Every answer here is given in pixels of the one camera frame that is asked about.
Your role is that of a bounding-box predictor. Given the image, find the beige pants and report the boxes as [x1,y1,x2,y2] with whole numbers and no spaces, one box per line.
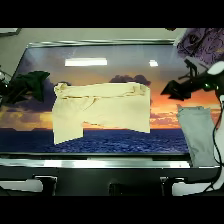
[51,81,152,146]

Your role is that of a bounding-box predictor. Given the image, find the dark green garment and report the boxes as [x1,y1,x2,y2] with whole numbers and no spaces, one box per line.
[12,70,52,103]

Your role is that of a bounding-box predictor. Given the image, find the purple patterned garment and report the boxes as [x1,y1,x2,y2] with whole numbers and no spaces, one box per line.
[175,28,224,69]

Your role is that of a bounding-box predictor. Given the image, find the grey garment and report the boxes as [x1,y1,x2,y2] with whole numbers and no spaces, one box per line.
[176,104,218,168]

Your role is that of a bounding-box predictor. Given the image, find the black cable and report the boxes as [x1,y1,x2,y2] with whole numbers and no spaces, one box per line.
[203,95,224,193]

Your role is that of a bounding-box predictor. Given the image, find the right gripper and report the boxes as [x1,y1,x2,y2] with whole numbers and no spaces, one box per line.
[160,75,206,102]

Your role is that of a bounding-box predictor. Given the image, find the silver frame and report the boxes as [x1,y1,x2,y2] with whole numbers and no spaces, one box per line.
[0,155,224,197]

